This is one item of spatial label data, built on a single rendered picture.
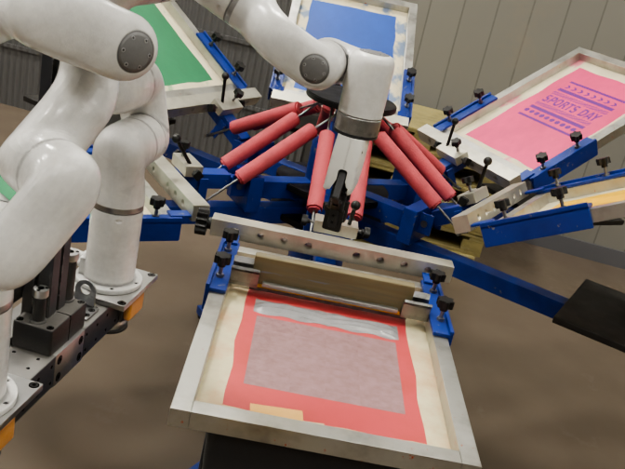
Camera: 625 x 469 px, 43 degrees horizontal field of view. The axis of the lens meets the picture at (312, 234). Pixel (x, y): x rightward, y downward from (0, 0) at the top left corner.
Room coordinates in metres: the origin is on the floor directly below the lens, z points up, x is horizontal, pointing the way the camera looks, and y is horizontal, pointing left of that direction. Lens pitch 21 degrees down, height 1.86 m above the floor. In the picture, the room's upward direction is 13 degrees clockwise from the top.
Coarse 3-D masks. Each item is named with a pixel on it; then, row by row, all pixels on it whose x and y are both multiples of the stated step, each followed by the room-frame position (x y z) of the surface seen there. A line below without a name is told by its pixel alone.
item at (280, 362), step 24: (240, 336) 1.59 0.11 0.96; (264, 336) 1.61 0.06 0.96; (288, 336) 1.63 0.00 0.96; (312, 336) 1.66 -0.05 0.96; (240, 360) 1.48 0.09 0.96; (264, 360) 1.51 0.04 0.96; (288, 360) 1.53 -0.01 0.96; (312, 360) 1.55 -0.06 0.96; (240, 384) 1.39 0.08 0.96; (264, 384) 1.41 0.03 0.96; (288, 384) 1.43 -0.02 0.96; (312, 384) 1.45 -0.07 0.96; (240, 408) 1.31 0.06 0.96; (288, 408) 1.35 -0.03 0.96; (312, 408) 1.37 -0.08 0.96
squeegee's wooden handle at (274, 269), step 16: (256, 256) 1.81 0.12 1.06; (272, 256) 1.82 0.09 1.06; (272, 272) 1.81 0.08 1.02; (288, 272) 1.81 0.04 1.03; (304, 272) 1.81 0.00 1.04; (320, 272) 1.82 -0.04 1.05; (336, 272) 1.82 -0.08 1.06; (352, 272) 1.84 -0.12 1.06; (304, 288) 1.82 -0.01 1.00; (320, 288) 1.82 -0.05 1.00; (336, 288) 1.82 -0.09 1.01; (352, 288) 1.82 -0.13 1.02; (368, 288) 1.82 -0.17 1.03; (384, 288) 1.83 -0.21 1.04; (400, 288) 1.83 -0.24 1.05; (384, 304) 1.83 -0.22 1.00; (400, 304) 1.83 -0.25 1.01
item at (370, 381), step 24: (336, 312) 1.81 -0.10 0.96; (360, 312) 1.84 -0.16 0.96; (336, 336) 1.68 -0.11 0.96; (360, 336) 1.71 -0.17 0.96; (336, 360) 1.57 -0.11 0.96; (360, 360) 1.60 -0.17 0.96; (384, 360) 1.62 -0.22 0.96; (408, 360) 1.65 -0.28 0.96; (336, 384) 1.47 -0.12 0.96; (360, 384) 1.49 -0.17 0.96; (384, 384) 1.52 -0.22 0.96; (408, 384) 1.54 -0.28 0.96; (336, 408) 1.39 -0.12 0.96; (360, 408) 1.41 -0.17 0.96; (384, 408) 1.43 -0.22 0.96; (408, 408) 1.45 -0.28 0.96; (384, 432) 1.34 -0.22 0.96; (408, 432) 1.36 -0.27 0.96
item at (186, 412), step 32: (288, 256) 2.01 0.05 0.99; (416, 288) 1.99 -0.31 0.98; (192, 352) 1.42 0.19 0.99; (448, 352) 1.66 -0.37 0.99; (192, 384) 1.30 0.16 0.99; (448, 384) 1.52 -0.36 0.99; (192, 416) 1.22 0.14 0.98; (224, 416) 1.23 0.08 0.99; (256, 416) 1.25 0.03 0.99; (448, 416) 1.41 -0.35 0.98; (320, 448) 1.23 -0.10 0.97; (352, 448) 1.24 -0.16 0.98; (384, 448) 1.24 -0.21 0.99; (416, 448) 1.26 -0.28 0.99
